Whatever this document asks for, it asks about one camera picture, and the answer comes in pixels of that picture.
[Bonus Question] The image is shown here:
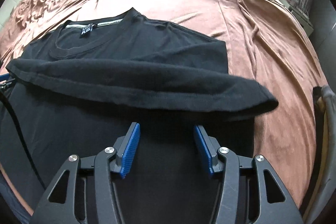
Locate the brown bed blanket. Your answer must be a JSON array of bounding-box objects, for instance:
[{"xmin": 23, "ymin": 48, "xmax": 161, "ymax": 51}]
[{"xmin": 1, "ymin": 0, "xmax": 327, "ymax": 205}]

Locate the white bedside shelf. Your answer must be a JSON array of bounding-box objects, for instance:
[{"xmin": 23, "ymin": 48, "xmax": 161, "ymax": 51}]
[{"xmin": 279, "ymin": 0, "xmax": 314, "ymax": 37}]

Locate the black bear print t-shirt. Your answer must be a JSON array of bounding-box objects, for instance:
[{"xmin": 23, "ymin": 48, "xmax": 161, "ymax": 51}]
[{"xmin": 1, "ymin": 9, "xmax": 278, "ymax": 223}]

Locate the black cable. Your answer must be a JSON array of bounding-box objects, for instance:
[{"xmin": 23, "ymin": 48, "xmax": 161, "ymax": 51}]
[{"xmin": 0, "ymin": 92, "xmax": 47, "ymax": 191}]

